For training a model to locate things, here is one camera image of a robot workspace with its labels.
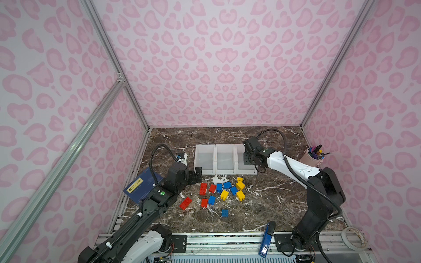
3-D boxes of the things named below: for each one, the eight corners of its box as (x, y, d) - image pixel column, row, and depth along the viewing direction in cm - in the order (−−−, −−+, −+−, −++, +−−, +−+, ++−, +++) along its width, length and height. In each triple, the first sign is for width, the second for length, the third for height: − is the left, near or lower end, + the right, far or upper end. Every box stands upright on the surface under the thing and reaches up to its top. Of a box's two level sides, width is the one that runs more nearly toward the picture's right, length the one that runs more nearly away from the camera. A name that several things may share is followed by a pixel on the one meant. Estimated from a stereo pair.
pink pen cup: (302, 171, 99) (312, 158, 88) (297, 158, 104) (306, 144, 94) (315, 171, 99) (327, 158, 88) (310, 158, 104) (320, 144, 94)
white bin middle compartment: (215, 176, 98) (214, 169, 92) (215, 151, 109) (215, 144, 103) (236, 176, 97) (237, 169, 92) (234, 151, 109) (235, 144, 103)
